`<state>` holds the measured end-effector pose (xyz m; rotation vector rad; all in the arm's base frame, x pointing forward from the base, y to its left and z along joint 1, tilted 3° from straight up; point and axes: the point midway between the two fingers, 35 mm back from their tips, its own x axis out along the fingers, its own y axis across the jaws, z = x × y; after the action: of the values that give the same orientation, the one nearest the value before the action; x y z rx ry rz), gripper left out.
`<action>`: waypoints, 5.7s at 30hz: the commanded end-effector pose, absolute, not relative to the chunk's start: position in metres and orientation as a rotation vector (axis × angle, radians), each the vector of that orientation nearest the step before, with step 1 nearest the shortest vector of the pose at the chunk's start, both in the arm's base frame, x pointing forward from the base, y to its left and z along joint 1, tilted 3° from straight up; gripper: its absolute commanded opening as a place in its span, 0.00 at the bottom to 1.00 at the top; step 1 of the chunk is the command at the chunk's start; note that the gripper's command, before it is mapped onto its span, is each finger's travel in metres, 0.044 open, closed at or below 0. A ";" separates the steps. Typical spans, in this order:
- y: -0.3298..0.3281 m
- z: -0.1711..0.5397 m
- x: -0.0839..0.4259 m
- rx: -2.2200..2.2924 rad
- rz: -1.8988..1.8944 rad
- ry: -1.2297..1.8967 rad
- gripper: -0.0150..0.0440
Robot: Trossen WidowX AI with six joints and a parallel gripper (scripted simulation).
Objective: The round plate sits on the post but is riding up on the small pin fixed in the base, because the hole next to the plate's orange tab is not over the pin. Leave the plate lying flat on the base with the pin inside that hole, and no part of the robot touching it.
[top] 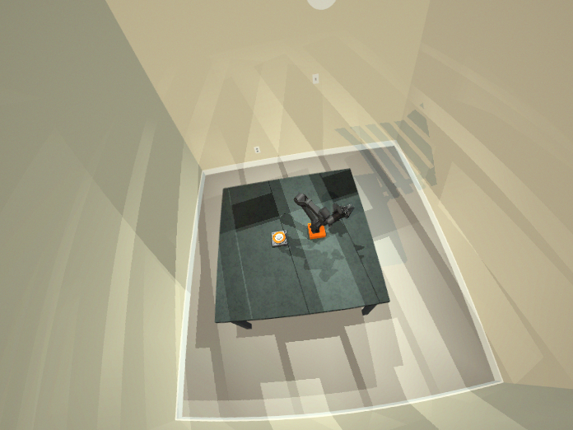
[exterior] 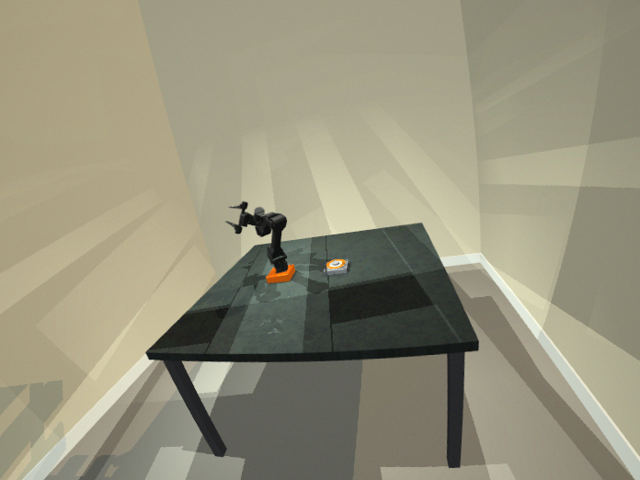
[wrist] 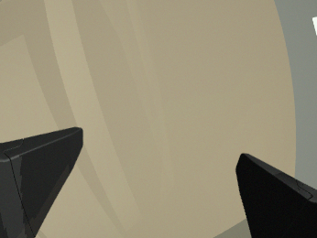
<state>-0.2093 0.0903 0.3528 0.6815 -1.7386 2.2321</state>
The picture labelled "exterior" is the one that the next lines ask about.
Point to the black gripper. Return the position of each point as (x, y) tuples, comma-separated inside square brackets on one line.
[(242, 207)]

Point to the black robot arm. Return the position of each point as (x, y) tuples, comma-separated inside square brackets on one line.
[(263, 223)]

